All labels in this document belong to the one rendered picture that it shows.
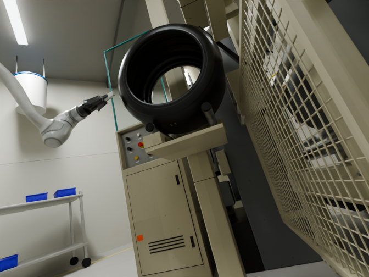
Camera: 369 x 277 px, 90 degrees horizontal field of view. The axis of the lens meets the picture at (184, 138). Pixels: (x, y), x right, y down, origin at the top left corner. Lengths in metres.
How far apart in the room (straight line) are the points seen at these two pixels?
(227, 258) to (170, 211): 0.54
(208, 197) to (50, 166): 3.50
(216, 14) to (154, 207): 1.37
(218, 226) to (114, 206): 3.16
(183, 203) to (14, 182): 3.33
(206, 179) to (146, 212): 0.64
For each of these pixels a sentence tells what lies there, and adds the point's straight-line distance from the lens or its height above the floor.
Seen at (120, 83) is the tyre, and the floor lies 1.19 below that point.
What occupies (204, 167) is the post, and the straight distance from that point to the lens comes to 1.15.
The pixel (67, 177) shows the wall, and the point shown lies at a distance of 4.16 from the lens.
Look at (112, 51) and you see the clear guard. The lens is 2.30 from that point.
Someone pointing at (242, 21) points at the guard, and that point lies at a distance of 0.65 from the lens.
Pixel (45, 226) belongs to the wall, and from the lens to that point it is 4.10.
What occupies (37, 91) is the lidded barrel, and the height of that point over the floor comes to 2.79.
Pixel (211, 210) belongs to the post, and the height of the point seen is 0.44.
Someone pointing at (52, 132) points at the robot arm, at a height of 1.05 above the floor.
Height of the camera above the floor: 0.56
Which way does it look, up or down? 17 degrees up
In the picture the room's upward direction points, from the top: 15 degrees counter-clockwise
